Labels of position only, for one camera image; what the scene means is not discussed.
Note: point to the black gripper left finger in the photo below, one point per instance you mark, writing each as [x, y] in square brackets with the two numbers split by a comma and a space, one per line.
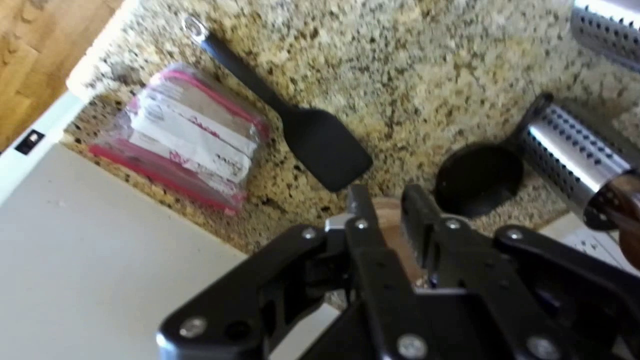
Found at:
[255, 307]

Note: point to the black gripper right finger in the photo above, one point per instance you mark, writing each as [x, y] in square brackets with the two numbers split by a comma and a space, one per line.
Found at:
[516, 295]

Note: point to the black spatula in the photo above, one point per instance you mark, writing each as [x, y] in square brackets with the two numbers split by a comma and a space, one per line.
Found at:
[316, 139]

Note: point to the plastic bag of packets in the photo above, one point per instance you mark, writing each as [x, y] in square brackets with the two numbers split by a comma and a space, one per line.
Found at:
[190, 134]

